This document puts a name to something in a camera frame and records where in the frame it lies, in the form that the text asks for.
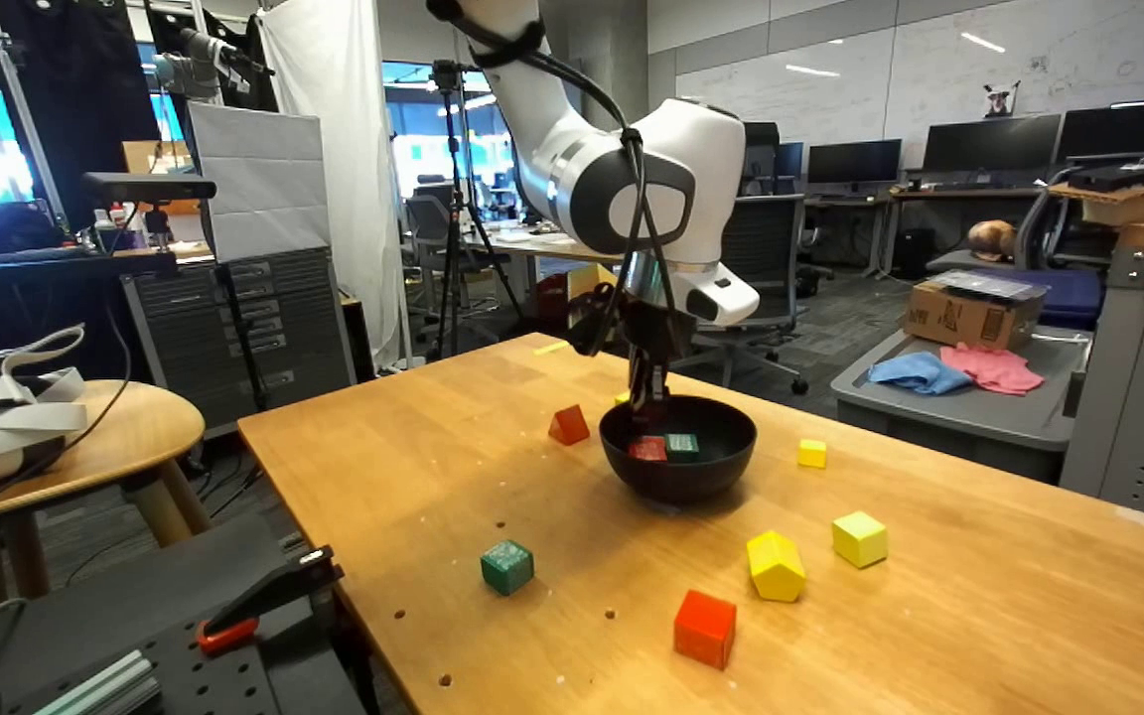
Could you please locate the white VR headset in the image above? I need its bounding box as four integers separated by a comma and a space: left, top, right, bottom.
0, 318, 93, 504

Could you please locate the large yellow cube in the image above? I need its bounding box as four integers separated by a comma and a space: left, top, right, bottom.
831, 509, 896, 578

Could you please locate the large orange cube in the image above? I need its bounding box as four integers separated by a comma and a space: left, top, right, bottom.
671, 588, 743, 677

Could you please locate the gray mesh office chair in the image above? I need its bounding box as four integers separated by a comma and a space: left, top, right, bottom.
680, 190, 820, 396

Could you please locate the gray flat packet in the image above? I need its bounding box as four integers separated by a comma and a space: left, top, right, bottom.
923, 267, 1056, 310

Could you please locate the gray storage bin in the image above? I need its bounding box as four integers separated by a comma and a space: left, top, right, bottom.
825, 326, 1098, 489

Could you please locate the aluminium extrusion bar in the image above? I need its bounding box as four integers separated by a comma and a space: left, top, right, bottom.
27, 648, 166, 715

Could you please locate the dark gray drawer cabinet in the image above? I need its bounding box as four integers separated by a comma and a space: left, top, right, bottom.
118, 243, 357, 428

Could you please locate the black computer monitor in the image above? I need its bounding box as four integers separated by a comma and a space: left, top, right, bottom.
923, 110, 1065, 182
804, 134, 908, 190
1056, 100, 1144, 166

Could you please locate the red house-shaped block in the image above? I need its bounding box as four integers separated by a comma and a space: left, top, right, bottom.
546, 402, 598, 448

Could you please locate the brown round object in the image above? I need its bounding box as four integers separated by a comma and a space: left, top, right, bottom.
965, 215, 1021, 257

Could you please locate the blue plastic tote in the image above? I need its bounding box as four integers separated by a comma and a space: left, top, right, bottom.
992, 257, 1110, 334

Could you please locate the yellow house-shaped block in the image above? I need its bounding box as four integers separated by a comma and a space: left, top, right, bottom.
743, 528, 811, 607

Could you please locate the small dog figure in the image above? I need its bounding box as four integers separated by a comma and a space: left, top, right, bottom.
982, 80, 1027, 125

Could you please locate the black office chair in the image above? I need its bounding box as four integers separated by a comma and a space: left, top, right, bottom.
1011, 165, 1098, 276

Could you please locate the black stereo camera bar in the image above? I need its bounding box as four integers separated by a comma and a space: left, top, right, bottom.
81, 166, 222, 208

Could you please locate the light wooden desk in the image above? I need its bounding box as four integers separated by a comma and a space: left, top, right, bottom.
483, 228, 630, 271

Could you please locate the pink cloth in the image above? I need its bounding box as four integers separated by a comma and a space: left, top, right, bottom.
939, 338, 1051, 402

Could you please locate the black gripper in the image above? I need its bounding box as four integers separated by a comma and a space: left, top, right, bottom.
616, 299, 684, 412

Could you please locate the round wooden side table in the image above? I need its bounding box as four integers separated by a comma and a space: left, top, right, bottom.
0, 378, 210, 627

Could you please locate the white curtain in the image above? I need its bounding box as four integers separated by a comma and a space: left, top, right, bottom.
253, 0, 415, 373

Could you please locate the black bowl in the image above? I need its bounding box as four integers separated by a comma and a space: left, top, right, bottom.
598, 395, 765, 509

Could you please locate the gray panel board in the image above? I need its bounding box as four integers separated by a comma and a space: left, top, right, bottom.
189, 100, 336, 264

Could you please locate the blue cloth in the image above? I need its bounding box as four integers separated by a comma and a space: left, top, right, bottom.
868, 347, 976, 402

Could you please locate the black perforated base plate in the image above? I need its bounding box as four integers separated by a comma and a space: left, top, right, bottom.
0, 509, 378, 715

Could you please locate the brown cardboard box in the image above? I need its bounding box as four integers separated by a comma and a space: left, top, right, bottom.
900, 271, 1056, 359

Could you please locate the black clamp orange handle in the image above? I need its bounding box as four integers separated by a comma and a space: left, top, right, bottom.
191, 542, 348, 663

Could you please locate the black tripod stand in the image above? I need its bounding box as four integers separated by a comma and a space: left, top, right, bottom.
427, 55, 528, 366

